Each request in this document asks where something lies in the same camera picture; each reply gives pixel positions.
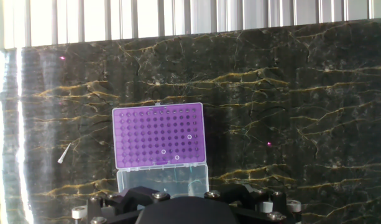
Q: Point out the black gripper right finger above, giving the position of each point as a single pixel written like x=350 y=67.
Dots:
x=243 y=196

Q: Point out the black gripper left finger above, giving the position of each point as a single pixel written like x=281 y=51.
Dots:
x=128 y=199

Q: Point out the small clear pipette tip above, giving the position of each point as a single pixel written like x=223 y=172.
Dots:
x=63 y=154

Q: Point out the open purple pipette tip box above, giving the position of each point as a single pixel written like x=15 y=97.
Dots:
x=146 y=130

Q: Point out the black marble pattern mat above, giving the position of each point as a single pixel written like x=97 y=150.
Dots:
x=271 y=93

